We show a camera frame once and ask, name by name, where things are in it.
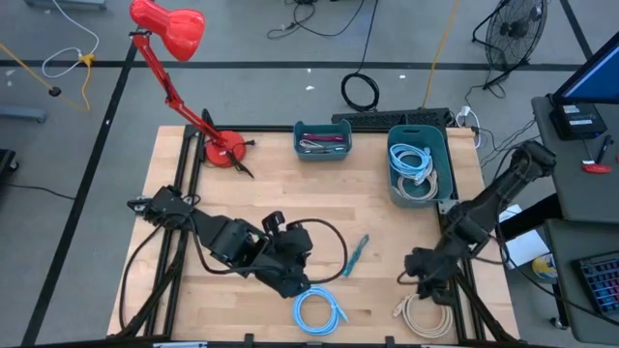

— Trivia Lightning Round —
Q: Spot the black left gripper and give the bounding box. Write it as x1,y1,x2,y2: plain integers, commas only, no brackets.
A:
253,211,314,300

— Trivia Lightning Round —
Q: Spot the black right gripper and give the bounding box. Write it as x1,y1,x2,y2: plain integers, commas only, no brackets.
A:
403,246,458,306

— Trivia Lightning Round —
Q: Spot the beige cable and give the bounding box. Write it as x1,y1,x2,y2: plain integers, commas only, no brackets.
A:
392,292,455,340

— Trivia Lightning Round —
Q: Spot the light blue cable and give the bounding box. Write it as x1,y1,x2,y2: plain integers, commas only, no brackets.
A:
389,142,434,183
291,284,349,337

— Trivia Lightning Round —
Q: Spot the long teal braided cable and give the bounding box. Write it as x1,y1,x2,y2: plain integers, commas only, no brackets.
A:
340,233,371,278

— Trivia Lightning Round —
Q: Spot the grey white braided cable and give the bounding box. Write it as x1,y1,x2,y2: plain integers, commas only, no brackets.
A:
298,138,348,156

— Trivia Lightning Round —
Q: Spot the white box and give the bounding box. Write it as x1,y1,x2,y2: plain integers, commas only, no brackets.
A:
500,229,551,271

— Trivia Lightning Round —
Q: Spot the white paper sheet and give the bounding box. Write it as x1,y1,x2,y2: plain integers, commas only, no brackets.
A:
497,203,523,224

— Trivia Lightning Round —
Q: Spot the yellow blue round object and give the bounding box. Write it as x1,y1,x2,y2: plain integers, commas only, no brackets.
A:
530,251,559,284

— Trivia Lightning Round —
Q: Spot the black flat bar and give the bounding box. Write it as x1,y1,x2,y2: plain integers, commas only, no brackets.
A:
497,192,565,243

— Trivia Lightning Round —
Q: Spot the red desk lamp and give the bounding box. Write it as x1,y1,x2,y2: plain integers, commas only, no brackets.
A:
129,0,256,179

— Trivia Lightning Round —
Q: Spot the grey desk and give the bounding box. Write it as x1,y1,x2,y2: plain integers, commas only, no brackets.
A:
544,217,619,347
530,94,619,224

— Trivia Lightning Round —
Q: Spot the large teal bin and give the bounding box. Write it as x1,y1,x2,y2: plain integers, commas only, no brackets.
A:
386,124,455,209

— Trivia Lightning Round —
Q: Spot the backlit keyboard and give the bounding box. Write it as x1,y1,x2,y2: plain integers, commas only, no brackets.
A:
573,250,619,320

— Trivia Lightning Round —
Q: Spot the small teal bin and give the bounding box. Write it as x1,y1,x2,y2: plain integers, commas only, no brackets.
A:
292,119,354,163

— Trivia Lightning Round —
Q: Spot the black keyboard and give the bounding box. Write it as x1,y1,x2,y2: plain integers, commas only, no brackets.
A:
331,106,455,131

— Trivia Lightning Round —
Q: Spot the white power adapter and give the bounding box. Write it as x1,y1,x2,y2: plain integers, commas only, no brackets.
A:
456,104,483,149

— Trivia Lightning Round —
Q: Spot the black pen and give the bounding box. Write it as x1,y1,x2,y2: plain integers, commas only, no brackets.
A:
595,133,615,165

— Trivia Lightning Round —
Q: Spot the small black computer box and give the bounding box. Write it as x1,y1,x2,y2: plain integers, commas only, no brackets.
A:
548,101,609,142

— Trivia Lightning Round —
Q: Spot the computer monitor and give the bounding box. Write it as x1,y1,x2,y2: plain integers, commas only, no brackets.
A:
550,32,619,106

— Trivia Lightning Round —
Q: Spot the black floor fan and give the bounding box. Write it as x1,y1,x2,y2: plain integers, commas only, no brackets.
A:
472,0,550,92

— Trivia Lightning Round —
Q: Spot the black caster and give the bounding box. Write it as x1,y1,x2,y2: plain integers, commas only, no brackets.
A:
0,148,20,181

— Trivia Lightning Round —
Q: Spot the grey cart foot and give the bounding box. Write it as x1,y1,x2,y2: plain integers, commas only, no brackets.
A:
0,106,48,125
23,0,108,11

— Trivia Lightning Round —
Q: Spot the black aluminium table frame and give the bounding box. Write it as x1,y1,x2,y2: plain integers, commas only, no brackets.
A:
115,123,522,348

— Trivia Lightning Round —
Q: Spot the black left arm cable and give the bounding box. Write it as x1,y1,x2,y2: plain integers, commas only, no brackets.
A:
191,217,349,286

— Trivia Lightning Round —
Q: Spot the silver metal bracket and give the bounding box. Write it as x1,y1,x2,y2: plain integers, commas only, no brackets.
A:
152,340,209,348

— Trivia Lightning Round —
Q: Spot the black cable with coil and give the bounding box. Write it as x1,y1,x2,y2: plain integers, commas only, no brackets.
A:
339,0,382,113

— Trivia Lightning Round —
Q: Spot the yellow power cord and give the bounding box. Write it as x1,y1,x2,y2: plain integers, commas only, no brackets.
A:
422,0,463,110

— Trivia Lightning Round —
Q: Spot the loose black floor cable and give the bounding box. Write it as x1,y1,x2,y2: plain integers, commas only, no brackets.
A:
267,0,368,40

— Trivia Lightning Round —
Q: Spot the thin black floor cable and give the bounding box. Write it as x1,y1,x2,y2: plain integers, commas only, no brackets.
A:
0,182,76,202

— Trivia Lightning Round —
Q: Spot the yellow floor cable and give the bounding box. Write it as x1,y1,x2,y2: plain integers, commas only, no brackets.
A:
0,42,96,113

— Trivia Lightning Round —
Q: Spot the white floor cable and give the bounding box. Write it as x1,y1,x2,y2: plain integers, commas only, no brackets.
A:
41,0,102,79

